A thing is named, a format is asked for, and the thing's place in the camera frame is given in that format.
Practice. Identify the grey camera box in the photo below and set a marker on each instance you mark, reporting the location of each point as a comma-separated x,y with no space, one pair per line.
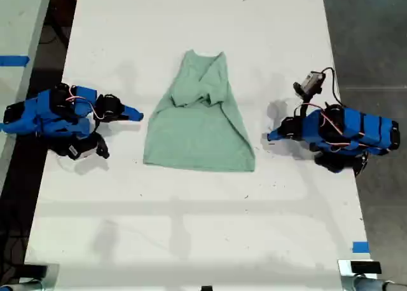
310,84

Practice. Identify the pale side table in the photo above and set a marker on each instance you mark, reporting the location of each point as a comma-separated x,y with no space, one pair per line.
19,24

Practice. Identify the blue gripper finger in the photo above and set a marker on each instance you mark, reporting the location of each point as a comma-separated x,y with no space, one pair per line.
280,138
132,110
130,118
280,131

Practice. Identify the short black camera stalk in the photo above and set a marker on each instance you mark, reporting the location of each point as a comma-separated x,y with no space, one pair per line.
306,105

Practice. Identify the small grey black box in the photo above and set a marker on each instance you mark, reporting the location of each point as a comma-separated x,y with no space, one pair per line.
36,272

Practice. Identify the black camera box white label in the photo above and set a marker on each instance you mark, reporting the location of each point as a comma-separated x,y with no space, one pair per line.
74,151

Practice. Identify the blue tape strip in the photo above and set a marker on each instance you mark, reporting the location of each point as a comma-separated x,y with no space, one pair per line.
361,247
14,60

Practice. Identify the pale green T-shirt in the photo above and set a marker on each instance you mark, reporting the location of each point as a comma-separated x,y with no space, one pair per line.
197,135

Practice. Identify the small black clip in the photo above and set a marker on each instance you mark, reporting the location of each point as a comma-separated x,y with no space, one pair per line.
206,288

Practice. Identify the small black white box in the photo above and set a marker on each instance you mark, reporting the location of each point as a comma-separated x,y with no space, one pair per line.
365,267

